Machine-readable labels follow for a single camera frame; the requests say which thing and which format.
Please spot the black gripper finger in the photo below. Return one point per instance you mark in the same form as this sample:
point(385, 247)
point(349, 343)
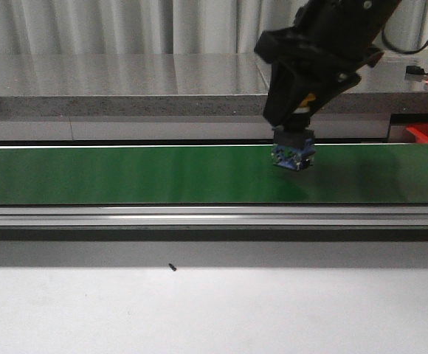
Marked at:
point(328, 92)
point(290, 52)

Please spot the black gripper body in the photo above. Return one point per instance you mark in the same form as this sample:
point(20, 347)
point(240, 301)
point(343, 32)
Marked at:
point(336, 37)

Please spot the yellow mushroom push button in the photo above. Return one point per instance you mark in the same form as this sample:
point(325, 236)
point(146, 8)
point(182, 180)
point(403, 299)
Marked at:
point(293, 146)

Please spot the green conveyor belt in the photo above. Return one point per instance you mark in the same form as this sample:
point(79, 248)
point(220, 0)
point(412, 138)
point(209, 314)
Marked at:
point(340, 174)

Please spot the grey stone counter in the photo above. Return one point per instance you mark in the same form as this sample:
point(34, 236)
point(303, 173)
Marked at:
point(78, 98)

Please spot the white pleated curtain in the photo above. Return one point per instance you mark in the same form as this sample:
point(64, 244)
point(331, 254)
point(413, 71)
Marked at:
point(171, 27)

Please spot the aluminium conveyor frame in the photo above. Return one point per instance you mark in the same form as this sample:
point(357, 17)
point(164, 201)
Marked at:
point(215, 217)

